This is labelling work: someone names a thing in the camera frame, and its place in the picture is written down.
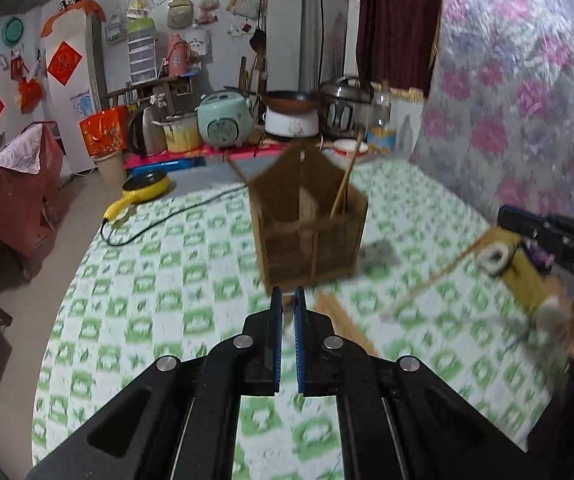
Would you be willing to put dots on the leaning wooden sticks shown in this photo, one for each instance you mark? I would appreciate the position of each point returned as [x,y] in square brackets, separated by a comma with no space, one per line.
[253,77]

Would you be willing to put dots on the red hanging pouch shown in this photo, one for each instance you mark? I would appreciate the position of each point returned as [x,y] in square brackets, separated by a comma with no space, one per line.
[18,67]

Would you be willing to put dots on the table with red cover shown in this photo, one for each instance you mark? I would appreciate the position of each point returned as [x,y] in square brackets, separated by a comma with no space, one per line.
[12,200]

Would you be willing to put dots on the white tote bag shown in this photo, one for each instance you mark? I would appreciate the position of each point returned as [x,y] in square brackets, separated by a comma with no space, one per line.
[199,45]

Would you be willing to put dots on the dark red curtain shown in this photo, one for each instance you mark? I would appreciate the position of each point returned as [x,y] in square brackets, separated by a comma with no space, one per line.
[397,25]

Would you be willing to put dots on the white meter box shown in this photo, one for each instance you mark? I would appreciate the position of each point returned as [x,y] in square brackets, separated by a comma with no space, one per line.
[113,30]

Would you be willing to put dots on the white poster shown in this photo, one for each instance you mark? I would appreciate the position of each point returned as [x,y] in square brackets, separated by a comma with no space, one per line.
[81,103]

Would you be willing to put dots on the orange decoration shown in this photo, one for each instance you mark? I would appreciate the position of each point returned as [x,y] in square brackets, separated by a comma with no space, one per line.
[87,9]

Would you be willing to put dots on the beige waste bin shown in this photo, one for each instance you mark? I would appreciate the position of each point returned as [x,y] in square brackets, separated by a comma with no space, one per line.
[112,167]

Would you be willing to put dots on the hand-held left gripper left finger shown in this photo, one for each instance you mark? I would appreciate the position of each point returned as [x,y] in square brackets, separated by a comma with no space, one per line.
[276,350]

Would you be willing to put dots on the steel pressure cooker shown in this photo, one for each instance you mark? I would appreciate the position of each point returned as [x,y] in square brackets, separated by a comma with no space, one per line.
[344,110]

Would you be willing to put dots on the teal round plate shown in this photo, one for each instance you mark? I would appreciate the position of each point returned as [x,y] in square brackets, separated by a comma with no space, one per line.
[15,30]

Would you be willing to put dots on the green checked tablecloth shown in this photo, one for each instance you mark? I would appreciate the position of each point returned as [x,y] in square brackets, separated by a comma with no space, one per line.
[167,285]

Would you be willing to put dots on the steel electric kettle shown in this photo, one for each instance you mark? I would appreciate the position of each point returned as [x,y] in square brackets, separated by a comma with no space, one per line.
[144,132]

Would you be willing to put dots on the yellow object with white ends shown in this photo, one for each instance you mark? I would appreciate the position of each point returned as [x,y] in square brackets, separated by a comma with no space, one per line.
[527,275]

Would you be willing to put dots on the brown wooden utensil holder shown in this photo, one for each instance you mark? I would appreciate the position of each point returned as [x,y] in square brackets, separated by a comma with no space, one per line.
[312,245]

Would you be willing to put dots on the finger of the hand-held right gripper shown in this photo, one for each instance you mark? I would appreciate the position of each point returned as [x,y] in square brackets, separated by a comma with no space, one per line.
[517,220]

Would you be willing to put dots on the plastic bag with red contents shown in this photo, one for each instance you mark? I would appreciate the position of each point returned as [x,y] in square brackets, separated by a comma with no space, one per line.
[209,7]

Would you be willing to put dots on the clear plastic bottle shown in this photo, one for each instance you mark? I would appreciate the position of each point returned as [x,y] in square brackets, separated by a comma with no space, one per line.
[382,120]

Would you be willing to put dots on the floral plastic sheet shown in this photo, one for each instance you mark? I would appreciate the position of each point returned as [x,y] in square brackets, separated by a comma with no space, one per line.
[517,85]

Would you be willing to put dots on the beige backpack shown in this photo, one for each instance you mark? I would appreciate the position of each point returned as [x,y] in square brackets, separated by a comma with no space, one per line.
[181,10]

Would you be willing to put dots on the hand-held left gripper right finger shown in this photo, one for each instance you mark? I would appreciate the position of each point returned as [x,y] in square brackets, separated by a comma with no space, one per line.
[300,355]

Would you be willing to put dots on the white electric cooker base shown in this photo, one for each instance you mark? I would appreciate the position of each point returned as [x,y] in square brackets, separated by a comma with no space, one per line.
[292,125]

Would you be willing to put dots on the pink thermos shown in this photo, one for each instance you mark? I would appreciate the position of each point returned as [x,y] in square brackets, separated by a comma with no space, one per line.
[177,57]

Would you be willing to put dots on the wooden chopstick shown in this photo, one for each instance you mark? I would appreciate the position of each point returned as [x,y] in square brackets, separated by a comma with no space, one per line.
[339,325]
[237,170]
[344,185]
[442,275]

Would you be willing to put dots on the white refrigerator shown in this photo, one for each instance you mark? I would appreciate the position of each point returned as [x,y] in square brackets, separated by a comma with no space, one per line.
[79,125]

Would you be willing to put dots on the yellow frying pan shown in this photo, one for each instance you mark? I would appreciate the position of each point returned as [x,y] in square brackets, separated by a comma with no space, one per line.
[144,185]

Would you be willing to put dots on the wooden shelf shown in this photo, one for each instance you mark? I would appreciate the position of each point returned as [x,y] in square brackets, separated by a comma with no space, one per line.
[167,82]

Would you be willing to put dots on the teal rice cooker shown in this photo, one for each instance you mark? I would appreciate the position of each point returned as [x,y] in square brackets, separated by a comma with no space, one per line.
[224,122]

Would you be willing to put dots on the plastic bag with yellow contents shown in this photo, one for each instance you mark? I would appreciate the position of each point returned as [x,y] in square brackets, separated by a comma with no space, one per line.
[138,5]

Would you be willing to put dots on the red and white bowl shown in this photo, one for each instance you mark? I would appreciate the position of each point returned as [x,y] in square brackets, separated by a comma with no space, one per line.
[349,147]

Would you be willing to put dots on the grey metal column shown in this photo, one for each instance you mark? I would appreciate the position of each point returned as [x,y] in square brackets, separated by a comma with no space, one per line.
[311,25]

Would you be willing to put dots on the red gift bag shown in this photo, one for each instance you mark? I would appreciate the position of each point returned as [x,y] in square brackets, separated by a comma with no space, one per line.
[104,132]

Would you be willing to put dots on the white and pink cloth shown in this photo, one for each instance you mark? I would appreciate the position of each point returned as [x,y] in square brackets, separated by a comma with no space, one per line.
[22,150]

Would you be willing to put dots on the pink and blue low table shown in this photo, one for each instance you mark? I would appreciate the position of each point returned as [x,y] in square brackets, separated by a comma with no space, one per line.
[192,156]

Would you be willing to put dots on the small red hanging decoration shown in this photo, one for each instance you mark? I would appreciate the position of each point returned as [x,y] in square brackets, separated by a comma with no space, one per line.
[31,95]

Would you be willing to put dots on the plastic drawer tower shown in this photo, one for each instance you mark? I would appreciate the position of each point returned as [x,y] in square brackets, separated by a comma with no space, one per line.
[142,55]

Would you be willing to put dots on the white plastic bag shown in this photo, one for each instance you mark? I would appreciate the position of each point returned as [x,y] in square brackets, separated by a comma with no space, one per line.
[241,7]

